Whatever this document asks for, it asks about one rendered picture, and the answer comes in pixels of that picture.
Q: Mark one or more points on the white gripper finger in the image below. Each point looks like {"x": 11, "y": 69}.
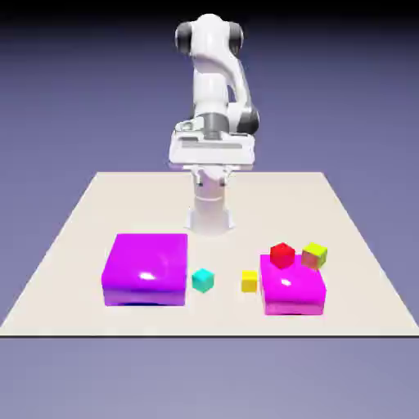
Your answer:
{"x": 224, "y": 177}
{"x": 199, "y": 178}

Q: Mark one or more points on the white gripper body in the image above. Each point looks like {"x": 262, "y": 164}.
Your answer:
{"x": 211, "y": 155}

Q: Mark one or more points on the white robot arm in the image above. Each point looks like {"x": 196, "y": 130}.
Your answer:
{"x": 209, "y": 65}

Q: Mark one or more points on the small red cube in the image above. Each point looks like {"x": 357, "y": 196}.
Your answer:
{"x": 282, "y": 255}

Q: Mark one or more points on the small cyan cube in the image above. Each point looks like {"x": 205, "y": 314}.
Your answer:
{"x": 203, "y": 280}

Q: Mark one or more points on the small yellow cube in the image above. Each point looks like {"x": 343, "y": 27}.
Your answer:
{"x": 249, "y": 281}

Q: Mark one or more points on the small lime green cube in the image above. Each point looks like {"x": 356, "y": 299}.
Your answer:
{"x": 314, "y": 256}

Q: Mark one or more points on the large purple box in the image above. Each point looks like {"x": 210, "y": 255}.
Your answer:
{"x": 144, "y": 262}

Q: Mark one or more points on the large magenta box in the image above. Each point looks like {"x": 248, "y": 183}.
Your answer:
{"x": 294, "y": 291}

